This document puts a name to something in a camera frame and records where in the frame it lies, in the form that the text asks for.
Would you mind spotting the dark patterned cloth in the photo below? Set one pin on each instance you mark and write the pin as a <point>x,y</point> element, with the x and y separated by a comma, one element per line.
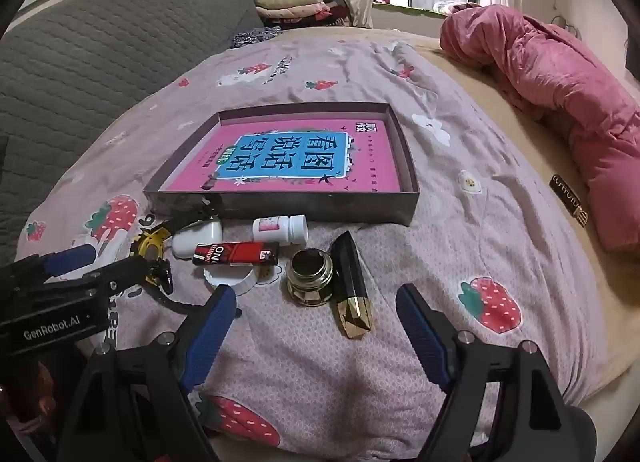
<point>255,37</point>

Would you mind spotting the dark red clothes pile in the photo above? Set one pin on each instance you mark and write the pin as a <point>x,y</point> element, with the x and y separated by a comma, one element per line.
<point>335,17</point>

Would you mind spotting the black mattress label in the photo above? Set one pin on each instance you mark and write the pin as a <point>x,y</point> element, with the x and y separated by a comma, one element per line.
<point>567,197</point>

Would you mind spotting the black and gold lipstick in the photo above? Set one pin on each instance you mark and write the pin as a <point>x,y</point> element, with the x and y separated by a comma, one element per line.
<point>350,272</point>

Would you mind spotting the pink book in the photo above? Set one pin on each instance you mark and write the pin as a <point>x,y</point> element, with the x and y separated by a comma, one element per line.
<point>360,162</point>

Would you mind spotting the white bottle cap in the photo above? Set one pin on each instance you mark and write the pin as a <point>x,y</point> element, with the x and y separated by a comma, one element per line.
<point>240,284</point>

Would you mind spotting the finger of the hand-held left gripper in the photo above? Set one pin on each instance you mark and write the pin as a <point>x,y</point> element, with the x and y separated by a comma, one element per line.
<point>75,256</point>
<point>125,272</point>

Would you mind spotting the dark grey shallow box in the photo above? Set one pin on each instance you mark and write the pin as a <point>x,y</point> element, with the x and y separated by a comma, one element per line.
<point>300,207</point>

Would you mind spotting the white pill bottle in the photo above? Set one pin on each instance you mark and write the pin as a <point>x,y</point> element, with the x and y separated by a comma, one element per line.
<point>280,230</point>

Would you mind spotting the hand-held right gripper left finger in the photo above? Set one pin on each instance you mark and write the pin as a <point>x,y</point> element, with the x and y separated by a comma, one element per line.
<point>215,327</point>

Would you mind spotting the metal chair back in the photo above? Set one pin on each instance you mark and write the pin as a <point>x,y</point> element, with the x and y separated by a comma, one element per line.
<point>562,18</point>

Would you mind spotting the glass jar with dark lid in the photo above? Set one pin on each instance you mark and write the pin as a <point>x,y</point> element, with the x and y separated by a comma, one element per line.
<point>310,287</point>

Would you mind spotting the multicoloured folded blanket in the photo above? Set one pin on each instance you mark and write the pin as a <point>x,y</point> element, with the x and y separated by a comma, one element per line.
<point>450,8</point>

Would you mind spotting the grey quilted headboard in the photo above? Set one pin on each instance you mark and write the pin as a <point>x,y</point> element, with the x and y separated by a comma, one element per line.
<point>100,52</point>

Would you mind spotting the pink folded blanket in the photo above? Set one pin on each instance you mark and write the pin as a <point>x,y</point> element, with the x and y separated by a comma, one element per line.
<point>300,11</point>

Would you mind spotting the pink strawberry printed blanket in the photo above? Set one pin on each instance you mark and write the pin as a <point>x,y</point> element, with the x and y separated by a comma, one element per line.
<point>350,67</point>

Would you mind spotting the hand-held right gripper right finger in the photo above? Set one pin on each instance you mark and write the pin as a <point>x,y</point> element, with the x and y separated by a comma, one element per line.
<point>422,329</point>

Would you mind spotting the white earbuds case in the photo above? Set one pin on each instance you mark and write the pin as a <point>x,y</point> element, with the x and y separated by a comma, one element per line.
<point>200,234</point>

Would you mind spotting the pink quilt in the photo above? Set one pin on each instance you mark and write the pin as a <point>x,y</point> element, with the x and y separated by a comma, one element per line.
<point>550,67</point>

